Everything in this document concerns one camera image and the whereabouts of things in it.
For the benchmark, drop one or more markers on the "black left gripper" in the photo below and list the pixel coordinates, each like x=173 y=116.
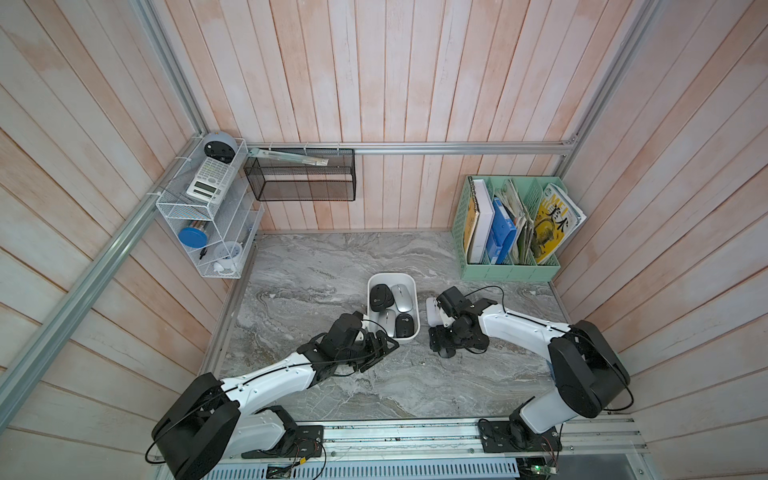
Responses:
x=375 y=353

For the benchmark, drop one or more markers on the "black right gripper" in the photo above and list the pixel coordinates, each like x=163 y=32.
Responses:
x=436 y=339

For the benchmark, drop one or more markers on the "white mouse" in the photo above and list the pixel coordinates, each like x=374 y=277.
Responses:
x=433 y=312

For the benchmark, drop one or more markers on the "black mouse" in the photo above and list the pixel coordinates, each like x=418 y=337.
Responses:
x=404 y=325
x=380 y=298

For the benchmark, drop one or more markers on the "silver mouse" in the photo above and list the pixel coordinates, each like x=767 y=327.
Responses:
x=387 y=319
x=402 y=297

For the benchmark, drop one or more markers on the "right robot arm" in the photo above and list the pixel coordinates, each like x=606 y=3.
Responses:
x=587 y=373

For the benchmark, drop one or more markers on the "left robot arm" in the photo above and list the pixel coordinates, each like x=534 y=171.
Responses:
x=213 y=419

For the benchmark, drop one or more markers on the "white storage box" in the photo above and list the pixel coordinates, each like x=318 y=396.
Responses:
x=391 y=279

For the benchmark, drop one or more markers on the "white book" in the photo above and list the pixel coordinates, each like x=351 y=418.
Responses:
x=484 y=220

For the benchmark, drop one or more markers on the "blue binder folder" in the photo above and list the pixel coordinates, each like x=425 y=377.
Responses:
x=503 y=234

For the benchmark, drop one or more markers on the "green folder with papers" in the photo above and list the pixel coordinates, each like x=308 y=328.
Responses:
x=511 y=200

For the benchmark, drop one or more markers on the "green plastic file organizer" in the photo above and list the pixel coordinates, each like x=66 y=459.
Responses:
x=530 y=190

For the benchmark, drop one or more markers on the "beige book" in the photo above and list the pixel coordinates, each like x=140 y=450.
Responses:
x=471 y=219

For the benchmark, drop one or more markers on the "yellow cover magazine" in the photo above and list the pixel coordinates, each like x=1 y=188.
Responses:
x=557 y=218

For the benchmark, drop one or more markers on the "white cup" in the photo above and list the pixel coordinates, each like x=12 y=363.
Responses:
x=227 y=257

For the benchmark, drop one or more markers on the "ruler on basket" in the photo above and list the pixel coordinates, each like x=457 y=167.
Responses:
x=288 y=157

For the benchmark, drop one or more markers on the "blue lid jar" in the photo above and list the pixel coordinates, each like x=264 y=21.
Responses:
x=194 y=235

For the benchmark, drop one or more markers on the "white calculator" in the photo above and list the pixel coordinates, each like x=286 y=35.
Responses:
x=211 y=181

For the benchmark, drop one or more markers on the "round grey speaker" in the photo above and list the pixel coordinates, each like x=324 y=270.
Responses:
x=220 y=146

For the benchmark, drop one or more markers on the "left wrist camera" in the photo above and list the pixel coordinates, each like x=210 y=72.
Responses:
x=343 y=333

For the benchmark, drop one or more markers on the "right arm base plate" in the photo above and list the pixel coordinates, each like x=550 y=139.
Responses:
x=514 y=437

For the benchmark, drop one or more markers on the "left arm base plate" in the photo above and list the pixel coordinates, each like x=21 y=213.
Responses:
x=304 y=441

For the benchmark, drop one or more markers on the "aluminium front rail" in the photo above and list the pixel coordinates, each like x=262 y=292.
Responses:
x=410 y=439

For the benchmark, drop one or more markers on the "black wire basket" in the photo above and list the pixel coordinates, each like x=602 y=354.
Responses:
x=276 y=181

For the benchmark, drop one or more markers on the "white wire shelf rack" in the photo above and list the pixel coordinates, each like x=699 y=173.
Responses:
x=235 y=218

